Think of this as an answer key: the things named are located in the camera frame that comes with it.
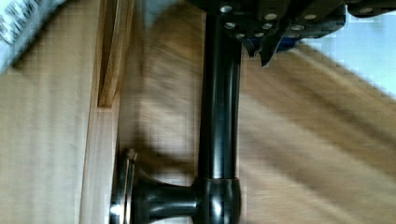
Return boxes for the wooden drawer with black handle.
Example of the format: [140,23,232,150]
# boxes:
[0,0,396,224]

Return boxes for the snack packet in drawer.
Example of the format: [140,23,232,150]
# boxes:
[0,0,67,73]

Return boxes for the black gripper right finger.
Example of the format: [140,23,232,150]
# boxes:
[284,0,396,39]

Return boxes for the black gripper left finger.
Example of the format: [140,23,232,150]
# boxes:
[218,0,282,67]

